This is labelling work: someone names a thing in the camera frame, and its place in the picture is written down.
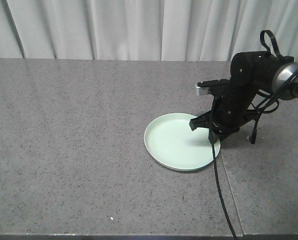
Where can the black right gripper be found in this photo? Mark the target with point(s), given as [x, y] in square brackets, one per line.
[238, 94]

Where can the light green round plate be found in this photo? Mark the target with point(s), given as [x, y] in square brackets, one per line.
[171, 142]

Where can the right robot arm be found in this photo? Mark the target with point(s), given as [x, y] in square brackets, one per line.
[280, 82]

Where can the white pleated curtain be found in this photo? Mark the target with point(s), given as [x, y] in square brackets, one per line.
[150, 30]

